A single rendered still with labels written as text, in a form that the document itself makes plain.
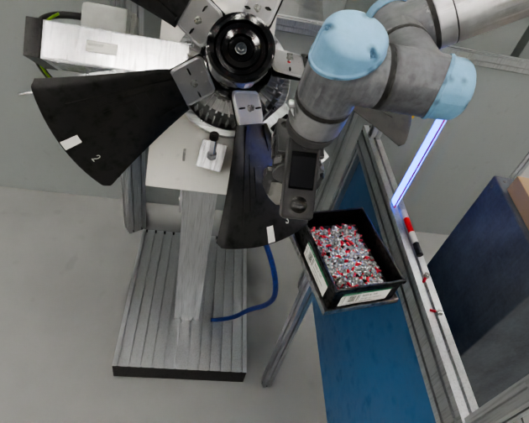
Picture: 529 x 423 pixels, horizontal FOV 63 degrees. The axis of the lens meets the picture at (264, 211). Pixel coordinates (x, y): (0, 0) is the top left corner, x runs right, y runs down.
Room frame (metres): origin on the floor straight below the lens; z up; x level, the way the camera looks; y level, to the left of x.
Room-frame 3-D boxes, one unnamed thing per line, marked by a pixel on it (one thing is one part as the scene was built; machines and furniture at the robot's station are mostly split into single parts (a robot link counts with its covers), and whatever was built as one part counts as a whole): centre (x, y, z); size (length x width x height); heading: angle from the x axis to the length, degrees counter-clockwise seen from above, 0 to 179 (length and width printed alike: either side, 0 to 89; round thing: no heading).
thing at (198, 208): (0.85, 0.18, 0.45); 0.09 x 0.04 x 0.91; 102
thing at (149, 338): (0.94, 0.20, 0.04); 0.62 x 0.46 x 0.08; 12
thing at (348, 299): (0.65, -0.20, 0.84); 0.22 x 0.17 x 0.07; 27
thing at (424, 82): (0.52, -0.13, 1.33); 0.11 x 0.11 x 0.08; 12
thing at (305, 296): (0.70, -0.17, 0.40); 0.03 x 0.03 x 0.80; 27
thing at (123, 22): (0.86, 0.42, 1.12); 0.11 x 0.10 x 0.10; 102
